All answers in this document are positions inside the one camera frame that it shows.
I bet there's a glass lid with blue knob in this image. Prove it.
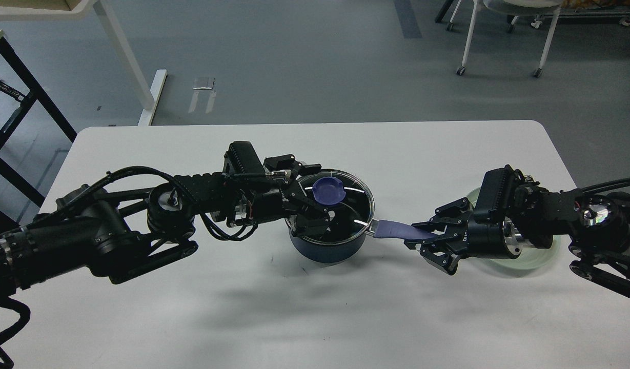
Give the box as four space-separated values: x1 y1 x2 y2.
298 169 374 246

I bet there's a white chair with casters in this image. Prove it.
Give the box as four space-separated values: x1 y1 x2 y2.
456 1 563 78

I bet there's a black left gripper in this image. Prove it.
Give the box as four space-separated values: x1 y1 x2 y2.
221 141 331 237

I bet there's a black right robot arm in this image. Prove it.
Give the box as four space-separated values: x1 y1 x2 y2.
404 165 630 299

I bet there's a black metal rack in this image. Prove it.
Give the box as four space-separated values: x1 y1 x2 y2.
0 30 77 207

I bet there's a metal cart base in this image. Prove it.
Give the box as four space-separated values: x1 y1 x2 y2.
558 1 630 24

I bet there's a clear glass plate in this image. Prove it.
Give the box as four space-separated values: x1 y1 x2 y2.
466 187 561 274

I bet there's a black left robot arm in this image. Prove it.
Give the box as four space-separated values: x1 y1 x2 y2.
0 141 332 368

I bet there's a white desk frame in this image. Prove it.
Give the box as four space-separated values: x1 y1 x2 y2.
0 0 168 126

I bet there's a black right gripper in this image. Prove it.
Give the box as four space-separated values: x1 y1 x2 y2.
404 167 525 275

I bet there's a blue pot with handle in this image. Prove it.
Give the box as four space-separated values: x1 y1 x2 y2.
290 211 436 264

